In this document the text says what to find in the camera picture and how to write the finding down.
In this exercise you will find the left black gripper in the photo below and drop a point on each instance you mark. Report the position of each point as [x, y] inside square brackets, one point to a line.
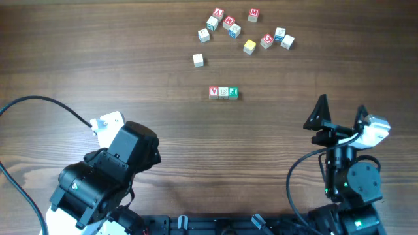
[153, 160]

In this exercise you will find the blue sided picture block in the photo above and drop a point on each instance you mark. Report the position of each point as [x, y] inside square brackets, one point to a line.
[279, 34]

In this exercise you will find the red V letter block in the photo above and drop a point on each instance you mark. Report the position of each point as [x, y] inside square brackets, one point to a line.
[213, 92]

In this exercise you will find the plain block beside V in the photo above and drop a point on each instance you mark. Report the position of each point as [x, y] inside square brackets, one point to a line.
[203, 35]

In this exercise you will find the yellow W letter block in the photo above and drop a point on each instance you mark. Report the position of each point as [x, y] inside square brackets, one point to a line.
[249, 47]

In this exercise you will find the red A letter block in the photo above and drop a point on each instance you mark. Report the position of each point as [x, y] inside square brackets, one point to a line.
[218, 13]

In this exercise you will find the rightmost plain wooden block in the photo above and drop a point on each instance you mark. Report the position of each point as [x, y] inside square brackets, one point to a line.
[287, 41]

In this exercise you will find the teal edged picture block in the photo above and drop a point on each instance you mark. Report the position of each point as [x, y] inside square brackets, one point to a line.
[212, 23]

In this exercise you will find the lone plain wooden block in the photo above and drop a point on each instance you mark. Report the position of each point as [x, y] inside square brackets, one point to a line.
[198, 60]

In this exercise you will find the red W letter block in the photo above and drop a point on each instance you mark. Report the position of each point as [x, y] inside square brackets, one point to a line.
[228, 21]

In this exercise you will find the red M letter block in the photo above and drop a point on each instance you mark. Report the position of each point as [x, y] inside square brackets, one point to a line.
[253, 14]

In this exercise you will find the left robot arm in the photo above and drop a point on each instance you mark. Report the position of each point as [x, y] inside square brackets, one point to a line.
[89, 190]

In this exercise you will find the green E letter block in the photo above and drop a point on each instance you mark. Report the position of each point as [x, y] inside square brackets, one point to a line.
[233, 93]

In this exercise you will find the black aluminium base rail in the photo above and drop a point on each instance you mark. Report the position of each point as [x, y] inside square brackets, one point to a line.
[287, 224]

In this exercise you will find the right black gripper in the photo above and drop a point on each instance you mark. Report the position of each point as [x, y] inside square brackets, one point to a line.
[324, 119]

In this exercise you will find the blue edged picture block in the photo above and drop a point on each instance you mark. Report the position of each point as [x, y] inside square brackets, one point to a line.
[234, 31]

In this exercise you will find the yellow K letter block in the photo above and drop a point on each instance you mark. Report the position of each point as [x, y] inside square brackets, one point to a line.
[223, 93]

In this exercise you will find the red Q letter block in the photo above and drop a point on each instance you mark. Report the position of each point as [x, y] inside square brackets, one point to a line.
[267, 41]

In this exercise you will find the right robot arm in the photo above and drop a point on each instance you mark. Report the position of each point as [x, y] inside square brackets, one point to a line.
[352, 181]

